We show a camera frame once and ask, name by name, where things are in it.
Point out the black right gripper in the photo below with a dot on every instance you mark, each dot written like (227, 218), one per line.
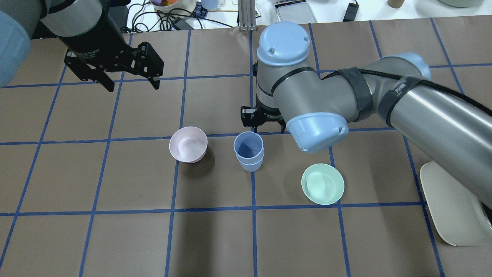
(268, 115)

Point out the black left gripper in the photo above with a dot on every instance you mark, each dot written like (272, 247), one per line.
(100, 42)

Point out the blue cup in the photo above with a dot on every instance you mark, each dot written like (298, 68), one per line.
(249, 147)
(250, 165)

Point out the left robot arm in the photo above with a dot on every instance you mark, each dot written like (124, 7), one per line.
(95, 45)

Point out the pink bowl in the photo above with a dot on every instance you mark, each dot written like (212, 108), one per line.
(188, 144)

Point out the bowl of foam blocks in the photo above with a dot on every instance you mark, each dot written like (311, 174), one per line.
(182, 7)

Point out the mint green bowl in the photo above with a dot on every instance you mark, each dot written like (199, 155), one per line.
(322, 184)

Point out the black power adapter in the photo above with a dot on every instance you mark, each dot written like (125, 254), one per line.
(351, 12)

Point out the cardboard tube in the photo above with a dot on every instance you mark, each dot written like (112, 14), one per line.
(396, 4)

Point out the cream white toaster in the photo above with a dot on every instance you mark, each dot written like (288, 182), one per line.
(460, 219)

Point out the aluminium frame post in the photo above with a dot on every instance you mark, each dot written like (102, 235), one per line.
(247, 16)

